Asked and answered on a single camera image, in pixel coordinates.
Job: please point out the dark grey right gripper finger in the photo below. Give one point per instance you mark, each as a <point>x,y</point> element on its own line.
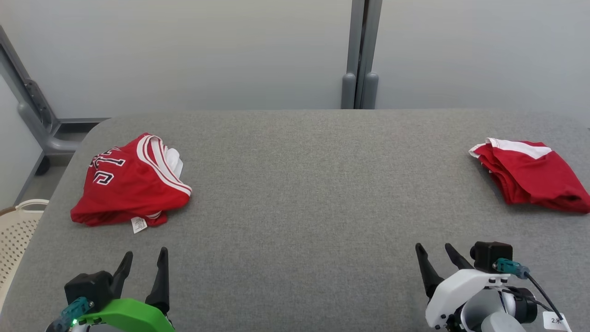
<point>458,258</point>
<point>428,272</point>

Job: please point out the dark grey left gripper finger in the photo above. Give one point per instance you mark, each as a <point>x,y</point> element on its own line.
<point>160,286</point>
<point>123,274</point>

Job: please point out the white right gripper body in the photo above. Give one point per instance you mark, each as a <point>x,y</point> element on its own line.
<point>454,290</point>

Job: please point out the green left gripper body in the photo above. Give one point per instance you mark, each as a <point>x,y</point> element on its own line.
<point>129,316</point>

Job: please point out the red basketball jersey white trim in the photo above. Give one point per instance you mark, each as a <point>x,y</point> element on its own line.
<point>133,193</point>

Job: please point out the red shorts with white stripe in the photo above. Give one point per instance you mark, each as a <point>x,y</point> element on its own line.
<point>530,177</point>

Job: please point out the cream perforated laundry basket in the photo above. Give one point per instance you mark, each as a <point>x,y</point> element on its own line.
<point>16,235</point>

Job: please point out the black caster wheel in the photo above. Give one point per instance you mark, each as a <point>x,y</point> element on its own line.
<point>43,166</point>

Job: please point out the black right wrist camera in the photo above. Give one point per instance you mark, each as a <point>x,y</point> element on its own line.
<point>489,253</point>

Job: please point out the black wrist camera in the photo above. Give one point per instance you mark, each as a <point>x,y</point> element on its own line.
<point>90,288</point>
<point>489,253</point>

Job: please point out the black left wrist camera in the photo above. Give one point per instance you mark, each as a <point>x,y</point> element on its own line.
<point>90,288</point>

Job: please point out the grey partition bottom rail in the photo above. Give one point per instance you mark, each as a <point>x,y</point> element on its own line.
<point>85,120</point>

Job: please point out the grey partition post with hinge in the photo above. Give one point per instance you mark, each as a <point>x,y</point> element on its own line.
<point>32,115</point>

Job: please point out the grey twin-foot partition post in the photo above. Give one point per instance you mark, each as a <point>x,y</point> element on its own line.
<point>362,50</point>

